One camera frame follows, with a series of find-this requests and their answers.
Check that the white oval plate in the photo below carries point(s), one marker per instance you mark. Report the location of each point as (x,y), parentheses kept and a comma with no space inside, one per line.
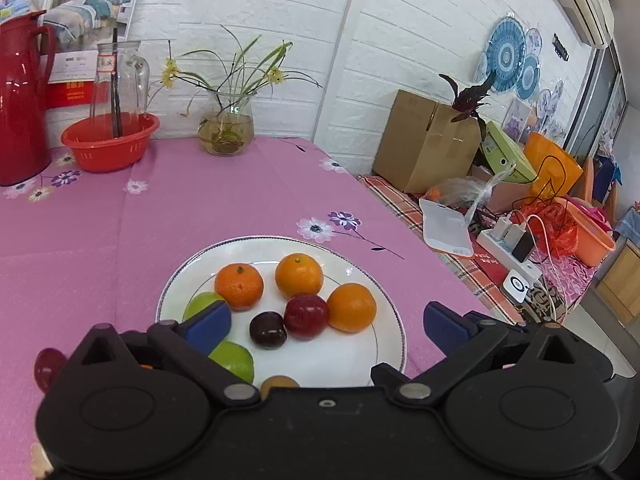
(332,359)

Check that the glass vase with plant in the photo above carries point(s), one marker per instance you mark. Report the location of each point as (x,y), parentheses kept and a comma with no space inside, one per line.
(228,83)

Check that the smooth orange back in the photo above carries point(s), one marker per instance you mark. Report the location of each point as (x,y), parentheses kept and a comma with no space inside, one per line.
(298,274)

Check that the red thermos jug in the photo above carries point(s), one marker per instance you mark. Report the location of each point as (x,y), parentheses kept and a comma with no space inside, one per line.
(27,58)

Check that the green box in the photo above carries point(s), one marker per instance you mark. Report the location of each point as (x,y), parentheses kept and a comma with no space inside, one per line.
(502,153)

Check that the orange plastic basket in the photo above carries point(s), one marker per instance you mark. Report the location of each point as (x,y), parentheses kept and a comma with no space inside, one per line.
(594,243)

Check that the red plum on plate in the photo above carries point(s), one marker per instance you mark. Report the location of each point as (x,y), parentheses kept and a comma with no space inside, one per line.
(306,316)

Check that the white power strip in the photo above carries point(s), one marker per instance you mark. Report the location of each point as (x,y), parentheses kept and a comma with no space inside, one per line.
(527,269)

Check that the green apple upper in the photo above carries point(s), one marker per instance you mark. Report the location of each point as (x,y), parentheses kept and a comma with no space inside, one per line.
(199,303)

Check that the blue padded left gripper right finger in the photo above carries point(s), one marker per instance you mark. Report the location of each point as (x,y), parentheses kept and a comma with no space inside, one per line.
(469,343)

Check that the brown cardboard box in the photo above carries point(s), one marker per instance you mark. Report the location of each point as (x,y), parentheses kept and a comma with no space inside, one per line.
(422,145)

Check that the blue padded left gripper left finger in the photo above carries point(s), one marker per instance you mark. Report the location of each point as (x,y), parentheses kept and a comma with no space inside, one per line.
(187,345)

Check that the pink floral tablecloth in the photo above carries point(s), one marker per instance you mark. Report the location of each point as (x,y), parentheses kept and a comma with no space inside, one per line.
(78,249)

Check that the orange at plate right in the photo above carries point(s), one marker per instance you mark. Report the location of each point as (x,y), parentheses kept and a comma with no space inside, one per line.
(352,308)

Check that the large red apple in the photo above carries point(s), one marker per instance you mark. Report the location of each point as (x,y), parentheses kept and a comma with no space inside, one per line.
(48,364)

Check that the dark purple plum on plate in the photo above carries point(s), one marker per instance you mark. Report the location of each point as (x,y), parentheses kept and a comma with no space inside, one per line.
(267,330)

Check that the clear glass pitcher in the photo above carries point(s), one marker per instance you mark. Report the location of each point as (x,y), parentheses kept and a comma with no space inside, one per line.
(120,90)

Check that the mandarin orange with stem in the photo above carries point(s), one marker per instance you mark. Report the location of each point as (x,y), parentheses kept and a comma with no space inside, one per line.
(240,284)

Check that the blue decorative fan plates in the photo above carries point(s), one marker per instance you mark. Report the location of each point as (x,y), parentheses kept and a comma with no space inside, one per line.
(513,53)

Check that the orange bag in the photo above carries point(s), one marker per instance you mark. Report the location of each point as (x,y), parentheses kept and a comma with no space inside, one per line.
(556,171)

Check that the dark purple leaf plant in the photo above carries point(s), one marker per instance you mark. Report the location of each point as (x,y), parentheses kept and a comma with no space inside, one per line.
(467,101)

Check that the green apple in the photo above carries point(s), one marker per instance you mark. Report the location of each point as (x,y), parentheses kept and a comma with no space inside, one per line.
(234,358)
(199,303)

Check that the wooden cabinet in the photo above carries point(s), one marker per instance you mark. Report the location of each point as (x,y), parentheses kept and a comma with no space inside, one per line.
(620,287)

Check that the green apple lower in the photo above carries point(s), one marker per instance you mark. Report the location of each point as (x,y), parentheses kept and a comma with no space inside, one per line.
(234,358)

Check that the white router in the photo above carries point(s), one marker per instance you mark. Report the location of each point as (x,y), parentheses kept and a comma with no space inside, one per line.
(445,230)

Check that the brown kiwi on plate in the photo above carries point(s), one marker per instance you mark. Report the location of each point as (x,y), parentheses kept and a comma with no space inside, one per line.
(277,384)

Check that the clear plastic bag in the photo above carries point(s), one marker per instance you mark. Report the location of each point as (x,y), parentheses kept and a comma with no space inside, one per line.
(475,189)

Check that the red plastic basin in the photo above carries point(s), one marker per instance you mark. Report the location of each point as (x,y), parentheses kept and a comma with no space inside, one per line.
(96,150)

